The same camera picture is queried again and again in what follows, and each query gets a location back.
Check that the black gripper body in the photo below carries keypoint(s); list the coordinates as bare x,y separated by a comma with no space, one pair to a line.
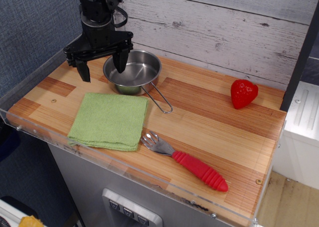
98,40

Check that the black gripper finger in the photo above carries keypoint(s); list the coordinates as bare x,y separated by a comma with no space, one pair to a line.
120,60
83,70

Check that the small stainless steel pot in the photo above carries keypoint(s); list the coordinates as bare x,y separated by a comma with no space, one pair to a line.
140,76

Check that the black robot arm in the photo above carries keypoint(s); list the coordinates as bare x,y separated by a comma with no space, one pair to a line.
102,11

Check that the folded green cloth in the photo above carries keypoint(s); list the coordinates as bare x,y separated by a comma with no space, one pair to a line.
110,121

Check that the grey toy kitchen cabinet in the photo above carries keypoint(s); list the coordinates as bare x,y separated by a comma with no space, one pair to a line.
86,179

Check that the red plastic strawberry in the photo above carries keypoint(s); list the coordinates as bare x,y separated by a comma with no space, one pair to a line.
243,92

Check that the silver toy dispenser panel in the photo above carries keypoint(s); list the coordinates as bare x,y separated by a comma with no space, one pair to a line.
130,209

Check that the yellow and black object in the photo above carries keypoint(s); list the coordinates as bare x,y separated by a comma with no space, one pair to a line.
10,220

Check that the white ribbed side unit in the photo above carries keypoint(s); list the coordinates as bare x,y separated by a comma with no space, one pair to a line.
297,154

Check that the red handled metal fork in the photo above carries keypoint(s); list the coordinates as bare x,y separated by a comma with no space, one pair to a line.
205,173

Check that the clear acrylic guard rail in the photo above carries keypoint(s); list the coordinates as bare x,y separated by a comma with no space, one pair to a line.
45,94

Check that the dark grey right post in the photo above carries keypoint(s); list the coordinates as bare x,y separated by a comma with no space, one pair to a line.
301,61

